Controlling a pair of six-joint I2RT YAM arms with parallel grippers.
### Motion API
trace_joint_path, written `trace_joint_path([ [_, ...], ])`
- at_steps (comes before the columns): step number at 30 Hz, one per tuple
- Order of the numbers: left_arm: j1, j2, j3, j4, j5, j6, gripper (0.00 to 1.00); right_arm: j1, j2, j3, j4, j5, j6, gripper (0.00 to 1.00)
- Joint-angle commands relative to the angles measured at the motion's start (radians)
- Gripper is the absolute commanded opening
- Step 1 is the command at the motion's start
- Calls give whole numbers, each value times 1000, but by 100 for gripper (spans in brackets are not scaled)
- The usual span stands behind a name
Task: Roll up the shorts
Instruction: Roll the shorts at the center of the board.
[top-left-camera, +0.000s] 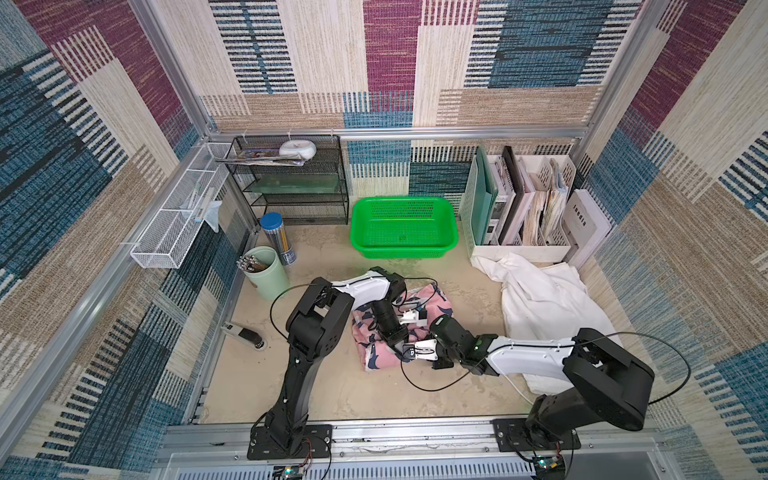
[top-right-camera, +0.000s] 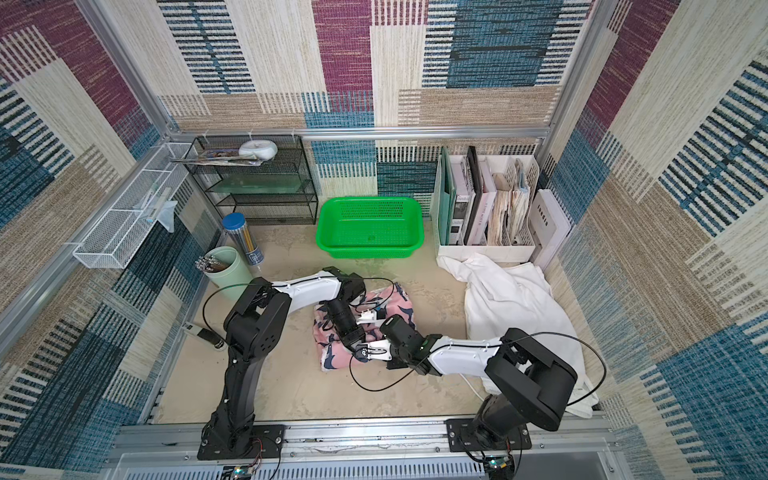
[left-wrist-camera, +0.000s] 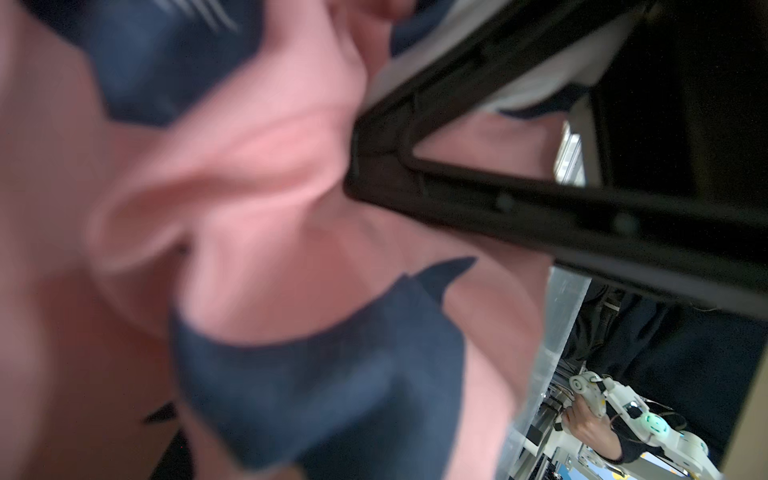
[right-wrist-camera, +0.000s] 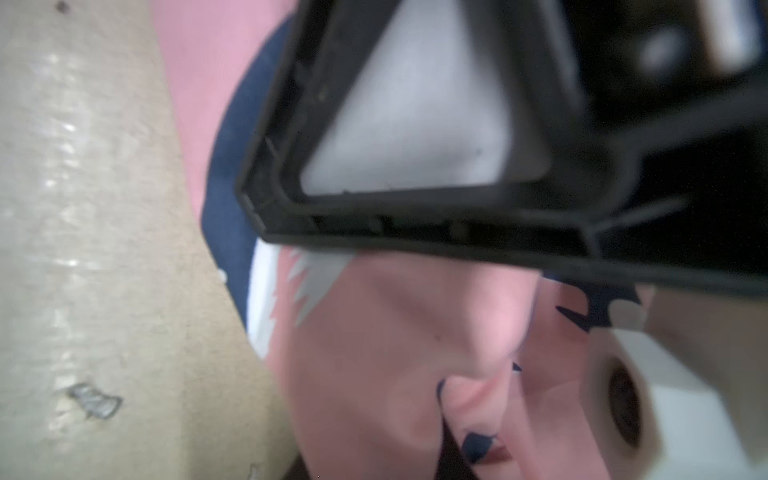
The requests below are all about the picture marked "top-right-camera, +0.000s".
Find green plastic basket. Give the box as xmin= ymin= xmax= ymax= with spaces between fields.
xmin=316 ymin=197 xmax=425 ymax=259

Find light green cup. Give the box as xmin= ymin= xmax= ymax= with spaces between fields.
xmin=195 ymin=246 xmax=253 ymax=301

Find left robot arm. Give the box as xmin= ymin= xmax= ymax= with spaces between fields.
xmin=197 ymin=268 xmax=365 ymax=461

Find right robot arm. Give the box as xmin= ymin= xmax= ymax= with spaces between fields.
xmin=380 ymin=315 xmax=577 ymax=452

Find pink shark print shorts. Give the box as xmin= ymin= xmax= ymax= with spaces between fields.
xmin=312 ymin=282 xmax=416 ymax=372

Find grey Inedia magazine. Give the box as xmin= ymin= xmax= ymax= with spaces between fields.
xmin=528 ymin=189 xmax=572 ymax=271

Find white plastic file organizer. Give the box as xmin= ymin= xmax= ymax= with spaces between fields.
xmin=430 ymin=148 xmax=539 ymax=264

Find green folder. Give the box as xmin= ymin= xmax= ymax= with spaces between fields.
xmin=437 ymin=147 xmax=456 ymax=246

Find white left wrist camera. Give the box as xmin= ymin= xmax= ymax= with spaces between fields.
xmin=357 ymin=308 xmax=387 ymax=327

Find blue lid cylindrical can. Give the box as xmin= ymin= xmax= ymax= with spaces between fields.
xmin=222 ymin=212 xmax=264 ymax=266

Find white wire wall basket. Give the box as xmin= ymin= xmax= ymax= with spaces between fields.
xmin=73 ymin=142 xmax=190 ymax=269

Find white round object on shelf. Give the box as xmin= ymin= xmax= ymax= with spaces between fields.
xmin=238 ymin=139 xmax=278 ymax=161

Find black handheld tool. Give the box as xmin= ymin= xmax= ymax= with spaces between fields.
xmin=182 ymin=323 xmax=226 ymax=351

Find white crumpled shirt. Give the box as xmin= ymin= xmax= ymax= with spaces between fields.
xmin=437 ymin=254 xmax=598 ymax=418

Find black wire shelf rack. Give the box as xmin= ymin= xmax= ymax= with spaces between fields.
xmin=181 ymin=134 xmax=319 ymax=225

